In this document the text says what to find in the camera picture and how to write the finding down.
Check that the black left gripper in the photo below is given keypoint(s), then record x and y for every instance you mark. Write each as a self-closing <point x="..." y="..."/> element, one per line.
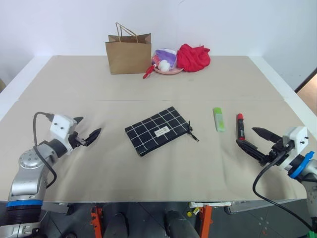
<point x="77" y="141"/>

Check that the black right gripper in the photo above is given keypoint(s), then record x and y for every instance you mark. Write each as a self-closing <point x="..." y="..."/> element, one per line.
<point x="279" y="151"/>

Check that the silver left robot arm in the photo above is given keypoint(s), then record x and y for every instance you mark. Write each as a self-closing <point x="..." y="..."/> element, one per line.
<point x="29" y="168"/>

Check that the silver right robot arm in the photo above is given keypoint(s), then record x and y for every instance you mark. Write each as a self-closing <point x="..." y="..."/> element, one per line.
<point x="309" y="173"/>

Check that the black checked zipper pouch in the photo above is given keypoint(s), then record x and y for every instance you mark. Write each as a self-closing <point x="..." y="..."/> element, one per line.
<point x="153" y="129"/>

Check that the red black marker pen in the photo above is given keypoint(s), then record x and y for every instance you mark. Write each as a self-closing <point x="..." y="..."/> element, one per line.
<point x="240" y="126"/>

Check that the green white eraser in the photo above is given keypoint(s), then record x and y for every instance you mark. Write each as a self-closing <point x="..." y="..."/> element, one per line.
<point x="219" y="119"/>

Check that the brown wooden panel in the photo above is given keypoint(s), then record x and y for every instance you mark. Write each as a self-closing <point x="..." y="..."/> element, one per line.
<point x="308" y="91"/>

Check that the brown paper bag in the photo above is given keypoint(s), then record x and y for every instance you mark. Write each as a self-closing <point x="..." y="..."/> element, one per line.
<point x="128" y="57"/>

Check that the beige table cover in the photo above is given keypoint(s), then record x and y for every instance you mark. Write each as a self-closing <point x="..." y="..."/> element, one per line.
<point x="158" y="171"/>

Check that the red plastic clip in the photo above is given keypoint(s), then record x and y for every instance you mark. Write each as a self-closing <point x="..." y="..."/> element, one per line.
<point x="149" y="71"/>

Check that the small yellow knob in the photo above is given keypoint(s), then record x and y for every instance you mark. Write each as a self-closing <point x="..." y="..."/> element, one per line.
<point x="189" y="214"/>

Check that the white fluffy ball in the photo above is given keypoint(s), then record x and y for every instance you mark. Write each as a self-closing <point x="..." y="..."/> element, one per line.
<point x="164" y="65"/>

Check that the pink plate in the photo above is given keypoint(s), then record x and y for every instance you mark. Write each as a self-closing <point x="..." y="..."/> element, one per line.
<point x="171" y="72"/>

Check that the red crumpled cloth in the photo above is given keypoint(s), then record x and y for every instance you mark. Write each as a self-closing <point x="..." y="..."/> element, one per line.
<point x="193" y="58"/>

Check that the green plastic part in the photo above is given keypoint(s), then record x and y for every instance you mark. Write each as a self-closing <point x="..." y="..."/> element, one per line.
<point x="312" y="234"/>

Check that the purple white plastic bag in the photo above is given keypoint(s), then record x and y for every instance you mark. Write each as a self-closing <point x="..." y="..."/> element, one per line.
<point x="167" y="55"/>

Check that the dark rounded shape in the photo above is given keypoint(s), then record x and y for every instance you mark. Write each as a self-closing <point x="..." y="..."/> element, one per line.
<point x="179" y="225"/>

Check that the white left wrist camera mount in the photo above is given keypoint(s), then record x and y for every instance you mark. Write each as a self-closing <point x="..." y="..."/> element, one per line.
<point x="60" y="127"/>

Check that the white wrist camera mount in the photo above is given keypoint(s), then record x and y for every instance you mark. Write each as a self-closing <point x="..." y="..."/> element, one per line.
<point x="296" y="138"/>
<point x="60" y="127"/>

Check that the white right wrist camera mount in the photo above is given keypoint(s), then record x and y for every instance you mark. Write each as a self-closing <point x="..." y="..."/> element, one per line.
<point x="296" y="138"/>

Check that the orange metal frame post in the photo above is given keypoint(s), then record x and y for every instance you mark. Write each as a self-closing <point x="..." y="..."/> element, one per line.
<point x="96" y="220"/>
<point x="206" y="220"/>

